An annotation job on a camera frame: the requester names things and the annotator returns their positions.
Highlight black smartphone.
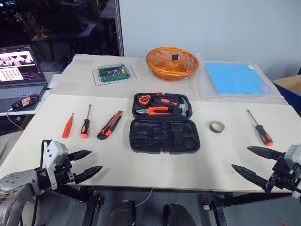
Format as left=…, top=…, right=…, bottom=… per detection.
left=11, top=94, right=40, bottom=112

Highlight long orange black screwdriver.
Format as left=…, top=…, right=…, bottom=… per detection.
left=246, top=109, right=274, bottom=146

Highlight silver partition post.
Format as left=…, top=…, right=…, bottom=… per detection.
left=114, top=0, right=125, bottom=57

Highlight orange test pen screwdriver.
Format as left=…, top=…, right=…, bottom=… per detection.
left=62, top=113, right=76, bottom=139

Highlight short orange black screwdriver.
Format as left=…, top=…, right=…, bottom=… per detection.
left=80, top=104, right=92, bottom=139

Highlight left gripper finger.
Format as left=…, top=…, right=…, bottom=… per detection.
left=67, top=150, right=92, bottom=161
left=74, top=165, right=103, bottom=185

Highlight thin white wire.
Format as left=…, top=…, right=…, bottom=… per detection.
left=135, top=188, right=154, bottom=208

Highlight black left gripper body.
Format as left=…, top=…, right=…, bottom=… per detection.
left=53, top=157, right=77, bottom=189

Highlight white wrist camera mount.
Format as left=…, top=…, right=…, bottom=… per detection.
left=42, top=140, right=69, bottom=190
left=284, top=144, right=301, bottom=167

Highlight dark rounded shape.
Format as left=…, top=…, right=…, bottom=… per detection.
left=110, top=199, right=137, bottom=226
left=163, top=203, right=197, bottom=226

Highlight grey laptop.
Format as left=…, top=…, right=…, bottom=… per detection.
left=0, top=44, right=49, bottom=113

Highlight blue cardboard box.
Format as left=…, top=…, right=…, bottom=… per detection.
left=272, top=74, right=301, bottom=112

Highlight white phone cable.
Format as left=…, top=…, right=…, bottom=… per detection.
left=7, top=107, right=24, bottom=130

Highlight orange black utility knife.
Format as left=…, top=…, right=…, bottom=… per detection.
left=96, top=110, right=124, bottom=140

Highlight green screwdriver bit box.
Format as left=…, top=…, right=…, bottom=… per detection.
left=98, top=63, right=131, bottom=84
left=92, top=64, right=138, bottom=87

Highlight small lilac sheet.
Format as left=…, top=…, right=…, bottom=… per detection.
left=260, top=83, right=275, bottom=95

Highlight orange handled pliers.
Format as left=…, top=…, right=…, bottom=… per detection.
left=135, top=106, right=170, bottom=117

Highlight orange black tape measure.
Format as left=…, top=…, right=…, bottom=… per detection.
left=138, top=94, right=154, bottom=105

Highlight black orange claw hammer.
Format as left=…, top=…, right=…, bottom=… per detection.
left=153, top=95, right=191, bottom=117

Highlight blue sheet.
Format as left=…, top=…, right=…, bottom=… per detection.
left=204, top=62, right=276, bottom=96

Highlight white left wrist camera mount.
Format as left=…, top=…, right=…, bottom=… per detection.
left=42, top=140, right=69, bottom=190

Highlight orange wicker basket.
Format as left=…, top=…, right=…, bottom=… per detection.
left=145, top=46, right=200, bottom=82

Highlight white side table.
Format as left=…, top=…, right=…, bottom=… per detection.
left=0, top=74, right=62, bottom=116

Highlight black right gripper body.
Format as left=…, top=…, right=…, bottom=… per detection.
left=265, top=156, right=301, bottom=194

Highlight grey tape roll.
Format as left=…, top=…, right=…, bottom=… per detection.
left=209, top=121, right=226, bottom=134

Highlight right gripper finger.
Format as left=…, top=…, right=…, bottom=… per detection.
left=246, top=145, right=286, bottom=162
left=231, top=164, right=271, bottom=189

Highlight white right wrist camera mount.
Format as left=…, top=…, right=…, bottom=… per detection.
left=284, top=144, right=301, bottom=167

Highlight clear plastic bag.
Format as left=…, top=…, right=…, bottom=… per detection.
left=196, top=52, right=289, bottom=105

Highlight black tool case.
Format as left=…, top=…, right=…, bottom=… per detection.
left=128, top=92, right=201, bottom=155

